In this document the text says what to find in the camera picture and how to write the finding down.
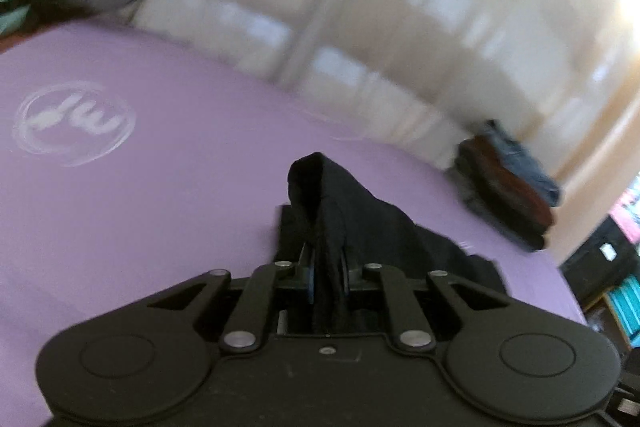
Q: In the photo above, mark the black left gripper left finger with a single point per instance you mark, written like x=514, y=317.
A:
x=303, y=273

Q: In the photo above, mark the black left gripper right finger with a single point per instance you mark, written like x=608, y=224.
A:
x=356, y=276

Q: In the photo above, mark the black pants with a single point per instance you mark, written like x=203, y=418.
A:
x=330, y=210

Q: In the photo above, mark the grey folded garment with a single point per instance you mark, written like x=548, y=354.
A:
x=468, y=196

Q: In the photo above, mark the maroon folded garment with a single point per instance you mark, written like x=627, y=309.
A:
x=515, y=192

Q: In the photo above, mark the black folded garment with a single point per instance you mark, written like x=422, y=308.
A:
x=500, y=209

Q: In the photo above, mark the purple bed sheet with logo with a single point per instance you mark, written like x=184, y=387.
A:
x=129, y=164

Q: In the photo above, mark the blue folded jeans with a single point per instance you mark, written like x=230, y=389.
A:
x=517, y=159

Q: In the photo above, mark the black side cabinet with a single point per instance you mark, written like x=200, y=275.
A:
x=603, y=275

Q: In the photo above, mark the cream sheer curtain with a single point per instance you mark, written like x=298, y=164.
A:
x=421, y=74

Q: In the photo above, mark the brown bed cover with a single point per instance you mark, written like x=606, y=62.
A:
x=9, y=41

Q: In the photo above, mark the teal pillow with black stripe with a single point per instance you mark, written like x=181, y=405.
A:
x=13, y=15

